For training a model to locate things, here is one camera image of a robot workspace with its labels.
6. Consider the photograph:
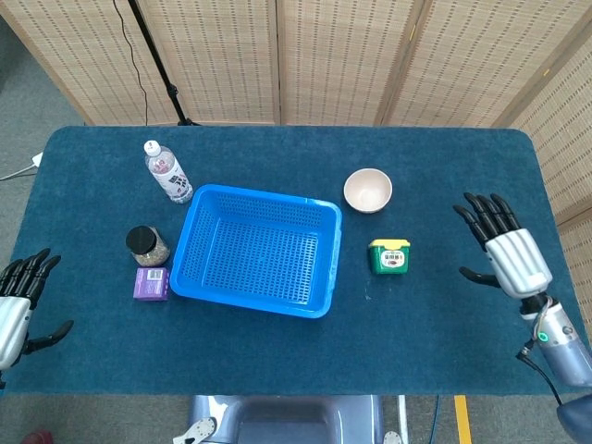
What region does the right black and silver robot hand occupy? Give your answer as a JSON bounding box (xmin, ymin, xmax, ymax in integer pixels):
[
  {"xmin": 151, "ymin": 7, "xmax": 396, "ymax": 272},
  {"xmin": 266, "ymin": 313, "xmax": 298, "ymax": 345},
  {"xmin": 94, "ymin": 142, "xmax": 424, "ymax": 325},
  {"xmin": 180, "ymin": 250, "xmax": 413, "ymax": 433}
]
[{"xmin": 452, "ymin": 192, "xmax": 554, "ymax": 298}]

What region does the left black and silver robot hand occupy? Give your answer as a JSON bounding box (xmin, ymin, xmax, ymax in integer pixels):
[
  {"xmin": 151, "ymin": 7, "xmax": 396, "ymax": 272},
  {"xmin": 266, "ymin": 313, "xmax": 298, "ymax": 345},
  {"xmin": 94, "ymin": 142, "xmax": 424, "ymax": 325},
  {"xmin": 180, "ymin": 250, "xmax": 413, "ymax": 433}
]
[{"xmin": 0, "ymin": 248, "xmax": 75, "ymax": 371}]

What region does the green yellow-lidded box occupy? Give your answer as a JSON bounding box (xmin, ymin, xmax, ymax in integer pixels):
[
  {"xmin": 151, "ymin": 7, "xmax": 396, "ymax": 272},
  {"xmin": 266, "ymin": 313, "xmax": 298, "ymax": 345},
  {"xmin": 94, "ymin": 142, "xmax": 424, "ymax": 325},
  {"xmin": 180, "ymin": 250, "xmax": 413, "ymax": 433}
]
[{"xmin": 367, "ymin": 238, "xmax": 412, "ymax": 276}]

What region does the purple box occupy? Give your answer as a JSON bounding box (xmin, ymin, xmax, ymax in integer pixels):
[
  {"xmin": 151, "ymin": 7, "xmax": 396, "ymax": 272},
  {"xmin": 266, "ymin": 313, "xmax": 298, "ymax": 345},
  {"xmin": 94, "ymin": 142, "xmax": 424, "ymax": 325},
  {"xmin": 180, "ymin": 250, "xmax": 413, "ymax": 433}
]
[{"xmin": 132, "ymin": 266, "xmax": 170, "ymax": 302}]

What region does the black-lidded jar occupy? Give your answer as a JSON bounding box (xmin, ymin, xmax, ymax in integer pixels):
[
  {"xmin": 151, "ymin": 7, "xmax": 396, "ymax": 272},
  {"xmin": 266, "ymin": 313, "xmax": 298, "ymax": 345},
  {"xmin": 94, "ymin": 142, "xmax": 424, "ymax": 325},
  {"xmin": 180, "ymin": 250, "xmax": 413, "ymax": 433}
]
[{"xmin": 125, "ymin": 225, "xmax": 171, "ymax": 268}]

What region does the beige bowl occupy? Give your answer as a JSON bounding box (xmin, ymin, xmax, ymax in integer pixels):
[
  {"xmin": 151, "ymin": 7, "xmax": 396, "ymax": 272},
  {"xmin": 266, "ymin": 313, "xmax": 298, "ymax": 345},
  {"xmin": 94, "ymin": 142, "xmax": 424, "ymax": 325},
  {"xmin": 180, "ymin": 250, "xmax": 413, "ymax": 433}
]
[{"xmin": 342, "ymin": 167, "xmax": 394, "ymax": 215}]

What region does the clear water bottle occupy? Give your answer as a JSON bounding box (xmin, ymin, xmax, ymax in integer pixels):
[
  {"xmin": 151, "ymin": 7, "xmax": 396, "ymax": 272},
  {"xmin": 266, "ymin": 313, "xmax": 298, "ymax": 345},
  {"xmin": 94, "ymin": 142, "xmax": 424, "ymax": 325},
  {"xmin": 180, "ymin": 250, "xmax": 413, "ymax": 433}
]
[{"xmin": 143, "ymin": 140, "xmax": 194, "ymax": 204}]

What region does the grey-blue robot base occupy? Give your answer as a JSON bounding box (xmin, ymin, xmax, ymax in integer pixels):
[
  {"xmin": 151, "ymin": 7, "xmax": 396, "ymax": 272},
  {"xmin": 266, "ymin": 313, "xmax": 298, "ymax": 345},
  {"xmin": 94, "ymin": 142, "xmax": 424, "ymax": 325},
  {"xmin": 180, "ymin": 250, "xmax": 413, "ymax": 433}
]
[{"xmin": 171, "ymin": 394, "xmax": 403, "ymax": 444}]

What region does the dark red shoe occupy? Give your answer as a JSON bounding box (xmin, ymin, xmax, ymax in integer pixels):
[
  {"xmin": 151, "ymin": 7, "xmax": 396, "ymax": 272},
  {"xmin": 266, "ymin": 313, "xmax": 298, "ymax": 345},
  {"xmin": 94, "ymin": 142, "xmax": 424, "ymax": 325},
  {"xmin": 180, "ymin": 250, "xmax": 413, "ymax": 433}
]
[{"xmin": 22, "ymin": 428, "xmax": 55, "ymax": 444}]

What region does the dark blue table mat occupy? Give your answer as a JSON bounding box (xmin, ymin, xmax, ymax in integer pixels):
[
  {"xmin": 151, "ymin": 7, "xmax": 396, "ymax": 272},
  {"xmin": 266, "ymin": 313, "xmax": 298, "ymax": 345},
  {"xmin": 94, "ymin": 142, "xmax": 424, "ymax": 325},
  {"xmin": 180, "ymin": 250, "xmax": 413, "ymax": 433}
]
[{"xmin": 0, "ymin": 125, "xmax": 574, "ymax": 398}]

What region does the yellow floor tape strip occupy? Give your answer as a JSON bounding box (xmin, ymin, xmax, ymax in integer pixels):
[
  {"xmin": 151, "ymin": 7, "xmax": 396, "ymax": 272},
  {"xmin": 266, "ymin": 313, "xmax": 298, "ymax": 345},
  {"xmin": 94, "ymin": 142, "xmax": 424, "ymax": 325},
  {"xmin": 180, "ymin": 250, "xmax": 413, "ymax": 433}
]
[{"xmin": 453, "ymin": 395, "xmax": 473, "ymax": 444}]

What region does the white floor strip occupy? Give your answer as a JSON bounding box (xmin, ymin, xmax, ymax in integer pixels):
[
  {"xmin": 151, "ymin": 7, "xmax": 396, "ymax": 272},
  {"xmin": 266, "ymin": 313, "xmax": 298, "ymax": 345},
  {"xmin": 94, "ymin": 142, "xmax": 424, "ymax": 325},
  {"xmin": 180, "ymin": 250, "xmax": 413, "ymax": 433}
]
[{"xmin": 397, "ymin": 395, "xmax": 411, "ymax": 444}]

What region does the blue plastic perforated basket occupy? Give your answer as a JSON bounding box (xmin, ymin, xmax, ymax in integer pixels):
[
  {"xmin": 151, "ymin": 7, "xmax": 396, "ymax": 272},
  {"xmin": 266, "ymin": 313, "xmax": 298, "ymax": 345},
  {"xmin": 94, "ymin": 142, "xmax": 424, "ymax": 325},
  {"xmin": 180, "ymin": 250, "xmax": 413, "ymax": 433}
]
[{"xmin": 169, "ymin": 183, "xmax": 343, "ymax": 320}]

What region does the bamboo folding screen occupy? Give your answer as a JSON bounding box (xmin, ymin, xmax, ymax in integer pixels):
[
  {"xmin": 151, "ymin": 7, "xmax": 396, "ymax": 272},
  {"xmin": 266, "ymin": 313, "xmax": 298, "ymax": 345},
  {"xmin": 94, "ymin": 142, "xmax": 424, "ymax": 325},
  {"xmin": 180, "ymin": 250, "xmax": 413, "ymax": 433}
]
[{"xmin": 0, "ymin": 0, "xmax": 592, "ymax": 302}]

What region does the black tripod stand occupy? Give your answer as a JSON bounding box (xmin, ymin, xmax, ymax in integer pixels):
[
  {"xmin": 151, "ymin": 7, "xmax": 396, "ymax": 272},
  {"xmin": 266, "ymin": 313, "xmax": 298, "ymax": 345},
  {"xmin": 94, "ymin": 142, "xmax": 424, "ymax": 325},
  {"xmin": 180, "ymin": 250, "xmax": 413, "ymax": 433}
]
[{"xmin": 127, "ymin": 0, "xmax": 201, "ymax": 127}]

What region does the blue floor cable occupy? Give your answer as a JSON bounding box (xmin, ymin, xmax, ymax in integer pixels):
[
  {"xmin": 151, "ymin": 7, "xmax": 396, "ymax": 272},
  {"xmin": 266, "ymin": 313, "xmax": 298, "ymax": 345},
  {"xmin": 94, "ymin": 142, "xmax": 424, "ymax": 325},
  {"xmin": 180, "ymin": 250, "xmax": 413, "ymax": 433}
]
[{"xmin": 427, "ymin": 395, "xmax": 440, "ymax": 444}]

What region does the thin black hanging cable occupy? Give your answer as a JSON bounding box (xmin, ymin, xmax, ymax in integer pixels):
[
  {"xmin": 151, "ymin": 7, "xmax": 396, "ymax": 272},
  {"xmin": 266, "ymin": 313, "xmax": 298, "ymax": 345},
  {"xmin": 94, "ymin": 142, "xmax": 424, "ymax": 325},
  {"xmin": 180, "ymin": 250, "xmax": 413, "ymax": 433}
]
[{"xmin": 112, "ymin": 0, "xmax": 150, "ymax": 126}]

